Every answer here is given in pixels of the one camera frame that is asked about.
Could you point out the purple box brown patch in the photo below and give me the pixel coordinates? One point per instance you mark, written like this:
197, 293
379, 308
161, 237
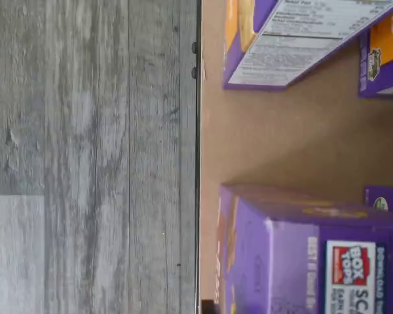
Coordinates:
281, 261

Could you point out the purple snack box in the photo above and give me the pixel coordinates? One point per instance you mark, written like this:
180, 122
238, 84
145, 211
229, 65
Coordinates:
386, 59
386, 199

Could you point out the purple box yellow patch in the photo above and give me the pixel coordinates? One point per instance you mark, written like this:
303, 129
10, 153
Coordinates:
281, 49

